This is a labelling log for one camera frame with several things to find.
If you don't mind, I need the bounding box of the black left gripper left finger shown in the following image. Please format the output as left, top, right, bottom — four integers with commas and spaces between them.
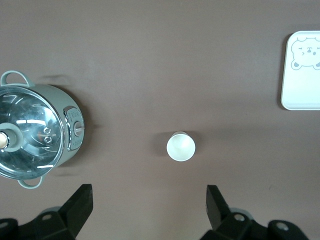
0, 184, 94, 240

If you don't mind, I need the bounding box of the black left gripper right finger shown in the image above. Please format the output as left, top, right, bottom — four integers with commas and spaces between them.
201, 184, 309, 240

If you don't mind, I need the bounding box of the white plastic cup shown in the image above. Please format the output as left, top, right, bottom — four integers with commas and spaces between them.
166, 131, 196, 162

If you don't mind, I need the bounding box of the white tray with bear print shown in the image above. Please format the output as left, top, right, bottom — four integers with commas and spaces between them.
279, 30, 320, 111

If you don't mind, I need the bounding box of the glass pot lid with knob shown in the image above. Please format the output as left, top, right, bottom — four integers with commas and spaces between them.
0, 84, 70, 181

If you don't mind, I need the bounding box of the pale green electric cooking pot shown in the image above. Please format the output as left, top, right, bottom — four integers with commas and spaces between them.
0, 70, 85, 190

